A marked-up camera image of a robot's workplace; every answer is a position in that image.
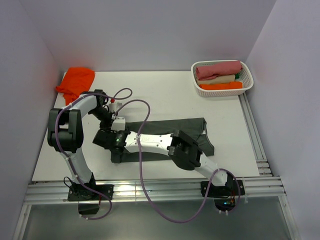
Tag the rolled pink t shirt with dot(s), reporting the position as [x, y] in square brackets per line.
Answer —
[218, 69]

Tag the white plastic basket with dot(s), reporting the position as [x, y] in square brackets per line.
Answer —
[245, 77]

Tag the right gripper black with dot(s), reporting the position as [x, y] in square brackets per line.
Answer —
[110, 131]

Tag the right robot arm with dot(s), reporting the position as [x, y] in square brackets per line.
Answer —
[130, 147]

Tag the dark grey t shirt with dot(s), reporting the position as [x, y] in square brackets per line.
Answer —
[196, 128]

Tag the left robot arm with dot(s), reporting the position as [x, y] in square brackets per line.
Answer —
[65, 134]

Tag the rolled beige t shirt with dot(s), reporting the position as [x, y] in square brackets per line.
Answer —
[224, 79]

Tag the green item in basket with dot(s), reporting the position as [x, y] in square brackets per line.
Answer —
[237, 76]

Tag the orange t shirt on table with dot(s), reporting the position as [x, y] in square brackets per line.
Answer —
[75, 81]

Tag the rolled orange t shirt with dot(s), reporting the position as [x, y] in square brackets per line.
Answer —
[222, 86]

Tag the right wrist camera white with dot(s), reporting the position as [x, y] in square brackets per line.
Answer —
[118, 124]

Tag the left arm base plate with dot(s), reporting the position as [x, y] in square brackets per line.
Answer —
[88, 201]

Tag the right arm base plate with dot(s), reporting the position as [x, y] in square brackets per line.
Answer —
[226, 197]

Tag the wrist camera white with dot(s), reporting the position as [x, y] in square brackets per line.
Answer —
[114, 105]
[118, 124]

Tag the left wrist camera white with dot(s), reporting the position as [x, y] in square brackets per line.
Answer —
[114, 105]

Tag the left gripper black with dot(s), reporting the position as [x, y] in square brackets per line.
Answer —
[103, 126]

